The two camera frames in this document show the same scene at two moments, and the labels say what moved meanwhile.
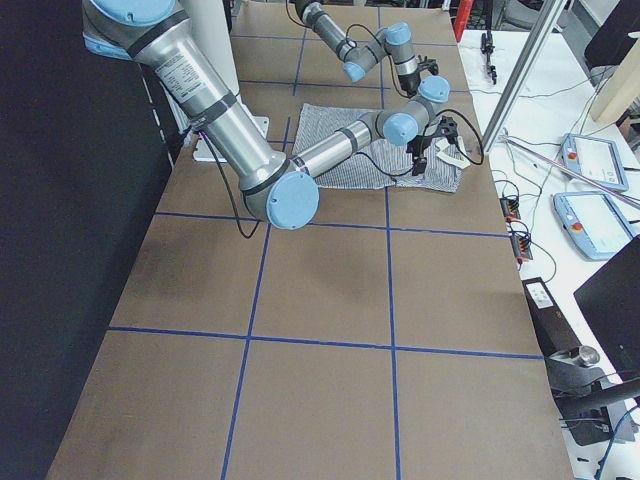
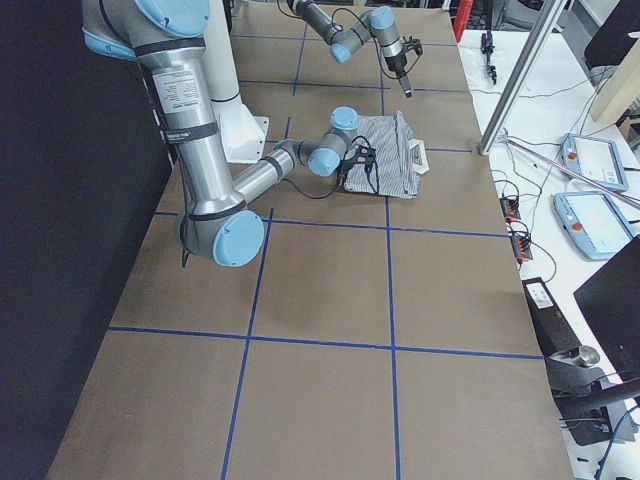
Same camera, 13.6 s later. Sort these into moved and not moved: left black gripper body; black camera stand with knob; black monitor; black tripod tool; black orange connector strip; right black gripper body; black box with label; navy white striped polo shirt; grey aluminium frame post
Moved: right black gripper body; left black gripper body; navy white striped polo shirt
Not moved: black box with label; grey aluminium frame post; black orange connector strip; black tripod tool; black camera stand with knob; black monitor
